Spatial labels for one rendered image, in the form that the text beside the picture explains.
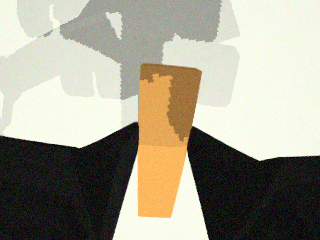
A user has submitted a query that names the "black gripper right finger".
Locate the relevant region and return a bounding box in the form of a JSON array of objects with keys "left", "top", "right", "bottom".
[{"left": 187, "top": 127, "right": 320, "bottom": 240}]

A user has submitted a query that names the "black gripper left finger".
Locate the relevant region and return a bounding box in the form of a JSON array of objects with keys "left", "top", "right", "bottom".
[{"left": 0, "top": 123, "right": 140, "bottom": 240}]

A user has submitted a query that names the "orange bar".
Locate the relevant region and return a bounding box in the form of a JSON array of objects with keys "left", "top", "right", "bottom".
[{"left": 137, "top": 63, "right": 201, "bottom": 217}]

